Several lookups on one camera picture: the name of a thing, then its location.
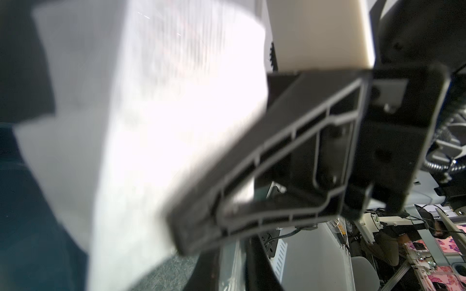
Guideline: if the white gauze wipe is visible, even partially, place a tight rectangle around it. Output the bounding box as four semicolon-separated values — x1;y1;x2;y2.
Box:
13;1;267;291

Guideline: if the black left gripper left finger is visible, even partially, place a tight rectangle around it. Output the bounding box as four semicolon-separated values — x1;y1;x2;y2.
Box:
183;249;221;291

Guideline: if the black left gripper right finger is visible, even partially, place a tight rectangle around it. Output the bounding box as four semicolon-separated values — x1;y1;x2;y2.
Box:
245;236;283;291

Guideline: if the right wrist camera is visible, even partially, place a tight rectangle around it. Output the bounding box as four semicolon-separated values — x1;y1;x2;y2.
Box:
266;0;375;72

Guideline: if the blue plastic tub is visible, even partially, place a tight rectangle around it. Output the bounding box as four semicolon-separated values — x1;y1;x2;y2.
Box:
1;127;87;291

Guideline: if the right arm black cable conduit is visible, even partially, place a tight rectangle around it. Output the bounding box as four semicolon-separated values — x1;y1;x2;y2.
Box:
422;87;466;183

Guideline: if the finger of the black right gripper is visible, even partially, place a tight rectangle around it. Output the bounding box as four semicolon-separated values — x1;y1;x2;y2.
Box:
168;69;372;255

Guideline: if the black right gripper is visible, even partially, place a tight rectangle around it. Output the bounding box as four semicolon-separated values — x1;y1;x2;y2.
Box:
342;1;466;218

